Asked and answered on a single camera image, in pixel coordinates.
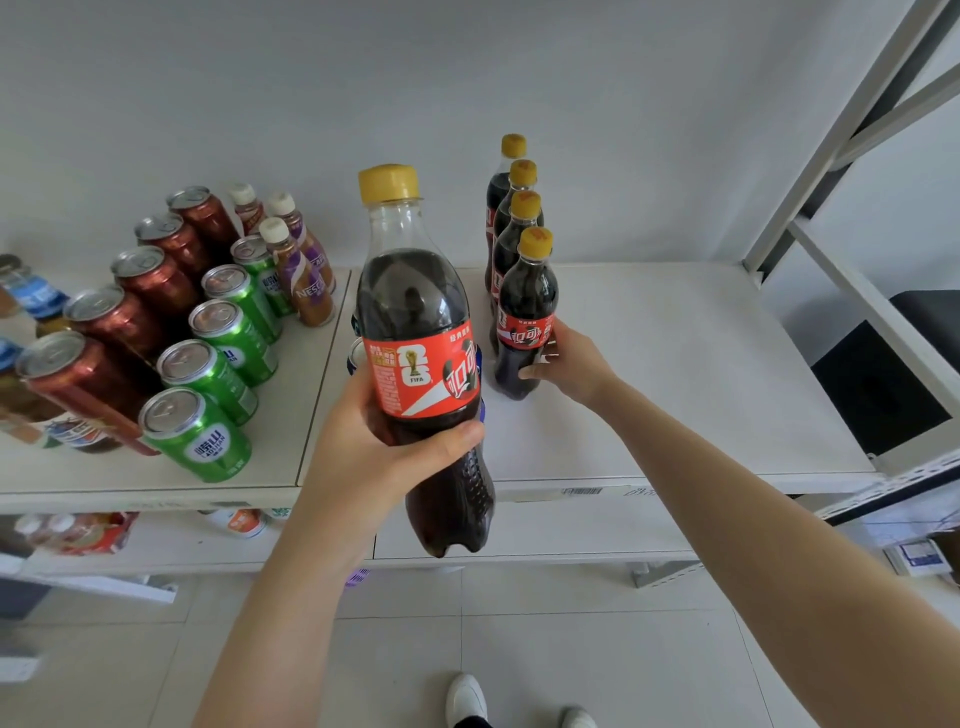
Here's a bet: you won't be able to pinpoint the person's right hand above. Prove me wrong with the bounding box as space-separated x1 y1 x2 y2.
519 318 625 411

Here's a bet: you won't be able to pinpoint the person's left hand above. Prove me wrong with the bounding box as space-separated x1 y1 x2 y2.
300 363 486 543

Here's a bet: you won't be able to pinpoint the small cola bottle yellow cap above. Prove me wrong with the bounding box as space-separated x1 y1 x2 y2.
486 159 540 226
489 190 546 354
493 226 561 402
484 133 529 294

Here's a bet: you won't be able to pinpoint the large cola bottle yellow cap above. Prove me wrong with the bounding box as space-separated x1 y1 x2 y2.
352 163 497 560

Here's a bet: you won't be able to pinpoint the person's left forearm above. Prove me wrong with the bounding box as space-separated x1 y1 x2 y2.
193 487 393 728

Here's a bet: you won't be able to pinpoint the person's right forearm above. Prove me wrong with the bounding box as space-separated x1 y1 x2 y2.
591 375 960 728

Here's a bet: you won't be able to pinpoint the blue label soda bottle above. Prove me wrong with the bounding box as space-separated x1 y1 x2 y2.
345 313 370 378

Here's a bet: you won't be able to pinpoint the white metal shelving rack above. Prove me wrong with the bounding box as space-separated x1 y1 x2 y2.
0 0 960 606

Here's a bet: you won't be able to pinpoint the brown label coffee bottle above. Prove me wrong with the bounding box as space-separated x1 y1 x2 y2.
258 216 336 329

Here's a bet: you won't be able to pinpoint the white orange cup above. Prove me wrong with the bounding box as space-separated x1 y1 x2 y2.
201 508 270 540

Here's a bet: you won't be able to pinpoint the green drink can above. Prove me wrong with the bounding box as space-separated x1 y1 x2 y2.
156 339 261 428
187 298 280 389
229 234 296 318
138 386 254 484
200 263 285 345

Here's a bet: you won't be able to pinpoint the purple label coffee bottle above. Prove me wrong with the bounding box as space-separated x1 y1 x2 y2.
265 191 338 294

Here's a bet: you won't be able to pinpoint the person's left white shoe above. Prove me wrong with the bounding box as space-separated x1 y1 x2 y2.
445 672 489 728

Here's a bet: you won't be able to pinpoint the red label coffee bottle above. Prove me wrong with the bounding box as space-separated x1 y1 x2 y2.
226 182 270 238

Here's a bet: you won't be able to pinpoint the red drink can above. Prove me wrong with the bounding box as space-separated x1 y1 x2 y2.
165 185 242 261
134 212 216 283
63 284 171 370
15 330 163 458
110 245 203 321

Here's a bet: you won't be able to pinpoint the red snack packets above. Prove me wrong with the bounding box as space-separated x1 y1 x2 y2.
13 511 141 558

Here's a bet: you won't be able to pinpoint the small white box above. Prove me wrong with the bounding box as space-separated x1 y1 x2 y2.
883 537 954 578

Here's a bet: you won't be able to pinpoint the blue label tea bottle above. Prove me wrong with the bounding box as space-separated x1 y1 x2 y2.
0 255 71 339

